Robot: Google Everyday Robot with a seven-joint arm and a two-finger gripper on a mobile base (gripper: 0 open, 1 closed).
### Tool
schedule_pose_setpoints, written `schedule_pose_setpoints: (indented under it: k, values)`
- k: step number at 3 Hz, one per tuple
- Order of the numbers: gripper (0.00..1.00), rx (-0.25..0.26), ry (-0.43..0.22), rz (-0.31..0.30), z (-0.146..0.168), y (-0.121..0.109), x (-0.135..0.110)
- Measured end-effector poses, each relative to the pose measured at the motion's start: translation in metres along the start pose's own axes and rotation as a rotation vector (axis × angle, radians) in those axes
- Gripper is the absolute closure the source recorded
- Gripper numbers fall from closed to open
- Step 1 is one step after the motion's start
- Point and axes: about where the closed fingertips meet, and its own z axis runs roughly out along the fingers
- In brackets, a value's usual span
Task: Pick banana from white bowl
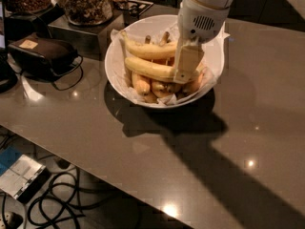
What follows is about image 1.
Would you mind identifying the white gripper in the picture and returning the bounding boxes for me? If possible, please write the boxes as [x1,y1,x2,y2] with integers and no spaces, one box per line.
[173,0,229,84]

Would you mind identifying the long yellow banana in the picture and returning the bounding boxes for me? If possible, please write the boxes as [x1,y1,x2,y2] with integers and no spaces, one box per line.
[125,57,206,84]
[121,31,177,60]

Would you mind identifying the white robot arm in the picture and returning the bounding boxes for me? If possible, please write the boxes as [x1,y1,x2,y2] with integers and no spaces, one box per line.
[173,0,233,83]

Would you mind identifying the white bowl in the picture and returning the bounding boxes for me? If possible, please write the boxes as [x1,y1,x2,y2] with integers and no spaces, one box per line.
[105,14,227,110]

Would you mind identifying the white paper liner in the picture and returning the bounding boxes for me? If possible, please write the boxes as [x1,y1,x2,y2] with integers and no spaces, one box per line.
[105,14,229,109]

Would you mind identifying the bunch of small bananas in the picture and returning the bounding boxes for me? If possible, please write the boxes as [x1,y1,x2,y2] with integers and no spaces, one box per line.
[131,31,205,103]

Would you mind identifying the dark metal stand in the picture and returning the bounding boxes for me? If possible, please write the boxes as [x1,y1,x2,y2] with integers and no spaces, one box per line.
[49,10,124,61]

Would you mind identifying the glass jar of granola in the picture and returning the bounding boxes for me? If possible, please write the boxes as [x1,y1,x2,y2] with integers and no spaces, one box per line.
[59,0,113,26]

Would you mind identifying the black headset case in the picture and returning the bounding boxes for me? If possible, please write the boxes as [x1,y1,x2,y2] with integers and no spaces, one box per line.
[9,33,79,82]

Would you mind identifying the black monitor base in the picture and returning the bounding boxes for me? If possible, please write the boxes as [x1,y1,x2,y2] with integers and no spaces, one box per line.
[0,0,18,94]

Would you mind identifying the silver box on floor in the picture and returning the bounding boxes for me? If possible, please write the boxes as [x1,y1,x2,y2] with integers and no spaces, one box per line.
[0,153,51,204]

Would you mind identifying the black cable on table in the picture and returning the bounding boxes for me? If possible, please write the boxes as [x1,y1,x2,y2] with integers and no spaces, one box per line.
[22,54,85,92]

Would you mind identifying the black floor cables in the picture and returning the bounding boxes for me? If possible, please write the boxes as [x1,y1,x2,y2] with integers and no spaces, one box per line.
[0,134,141,229]

